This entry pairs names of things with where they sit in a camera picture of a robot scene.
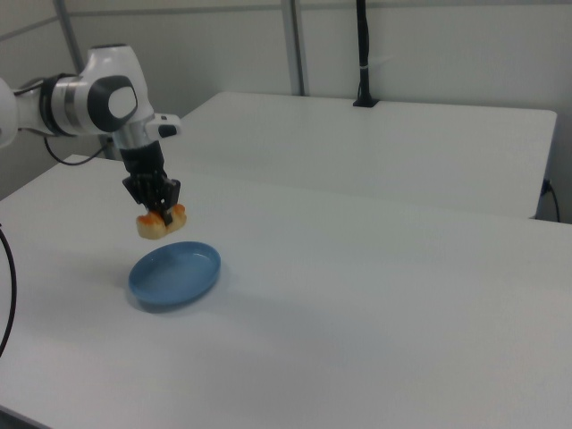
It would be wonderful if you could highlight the black cable on floor side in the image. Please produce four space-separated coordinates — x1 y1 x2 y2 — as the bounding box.
0 222 19 358

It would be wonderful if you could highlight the blue plastic plate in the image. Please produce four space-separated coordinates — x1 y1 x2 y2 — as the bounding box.
128 240 223 309

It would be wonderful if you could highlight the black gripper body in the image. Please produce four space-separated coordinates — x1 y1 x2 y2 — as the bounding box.
118 140 182 212

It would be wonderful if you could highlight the black cable at table edge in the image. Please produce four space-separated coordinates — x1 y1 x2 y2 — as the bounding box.
542 178 562 223

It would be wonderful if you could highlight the orange glazed bread roll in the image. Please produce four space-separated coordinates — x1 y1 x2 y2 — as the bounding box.
135 202 188 240

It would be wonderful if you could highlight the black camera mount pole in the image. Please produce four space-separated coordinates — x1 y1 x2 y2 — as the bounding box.
352 0 381 109

